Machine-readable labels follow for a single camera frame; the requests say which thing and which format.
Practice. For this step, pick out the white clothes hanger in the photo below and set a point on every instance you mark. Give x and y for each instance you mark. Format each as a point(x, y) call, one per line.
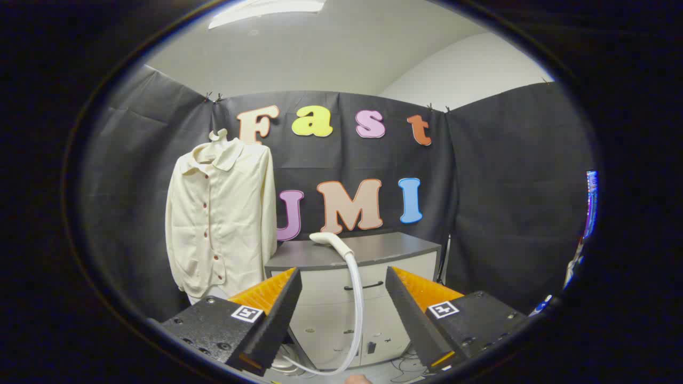
point(219, 136)

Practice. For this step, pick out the ceiling light panel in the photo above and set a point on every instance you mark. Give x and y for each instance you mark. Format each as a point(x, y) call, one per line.
point(267, 9)

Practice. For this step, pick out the cream button shirt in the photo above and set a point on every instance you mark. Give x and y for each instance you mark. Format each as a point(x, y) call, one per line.
point(224, 213)

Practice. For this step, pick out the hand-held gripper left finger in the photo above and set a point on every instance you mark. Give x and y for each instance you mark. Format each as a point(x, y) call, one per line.
point(277, 320)

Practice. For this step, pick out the white garment steamer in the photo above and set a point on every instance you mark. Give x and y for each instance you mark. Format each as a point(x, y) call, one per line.
point(333, 241)

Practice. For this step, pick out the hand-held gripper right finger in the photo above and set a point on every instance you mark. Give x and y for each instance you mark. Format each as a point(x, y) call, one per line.
point(413, 320)

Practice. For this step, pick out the white cabinet with grey top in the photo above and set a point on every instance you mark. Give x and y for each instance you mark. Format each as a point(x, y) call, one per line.
point(384, 250)

